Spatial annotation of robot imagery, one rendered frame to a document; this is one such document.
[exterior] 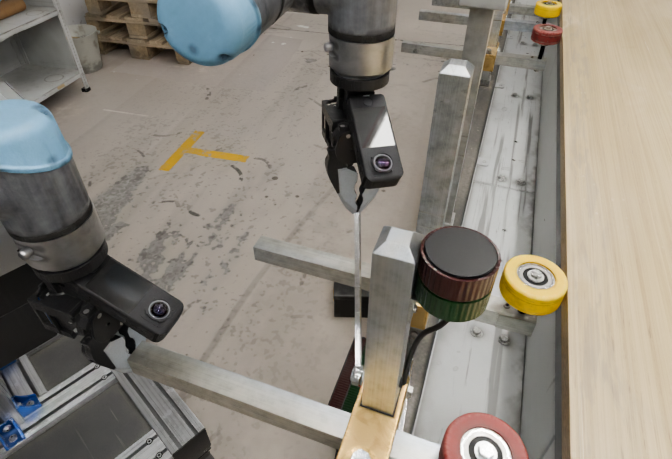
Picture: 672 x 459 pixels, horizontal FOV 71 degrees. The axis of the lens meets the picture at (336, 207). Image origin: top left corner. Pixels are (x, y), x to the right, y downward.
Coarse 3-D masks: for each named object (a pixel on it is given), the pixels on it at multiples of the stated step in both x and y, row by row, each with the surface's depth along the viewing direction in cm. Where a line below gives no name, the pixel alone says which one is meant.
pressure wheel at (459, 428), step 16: (464, 416) 47; (480, 416) 47; (448, 432) 46; (464, 432) 46; (480, 432) 46; (496, 432) 46; (512, 432) 46; (448, 448) 45; (464, 448) 45; (480, 448) 44; (496, 448) 45; (512, 448) 45
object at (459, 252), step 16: (432, 240) 37; (448, 240) 37; (464, 240) 37; (480, 240) 37; (432, 256) 36; (448, 256) 36; (464, 256) 36; (480, 256) 36; (496, 256) 36; (448, 272) 34; (464, 272) 34; (480, 272) 34; (400, 384) 50
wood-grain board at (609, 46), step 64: (576, 0) 157; (640, 0) 157; (576, 64) 116; (640, 64) 116; (576, 128) 92; (640, 128) 92; (576, 192) 76; (640, 192) 76; (576, 256) 65; (640, 256) 65; (576, 320) 57; (640, 320) 57; (576, 384) 50; (640, 384) 50; (576, 448) 45; (640, 448) 45
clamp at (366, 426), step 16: (400, 400) 52; (352, 416) 51; (368, 416) 51; (384, 416) 51; (400, 416) 53; (352, 432) 50; (368, 432) 50; (384, 432) 50; (352, 448) 48; (368, 448) 48; (384, 448) 48
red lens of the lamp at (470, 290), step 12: (468, 228) 38; (420, 252) 36; (420, 264) 36; (420, 276) 37; (432, 276) 35; (444, 276) 34; (492, 276) 34; (432, 288) 36; (444, 288) 35; (456, 288) 34; (468, 288) 34; (480, 288) 34; (456, 300) 35; (468, 300) 35
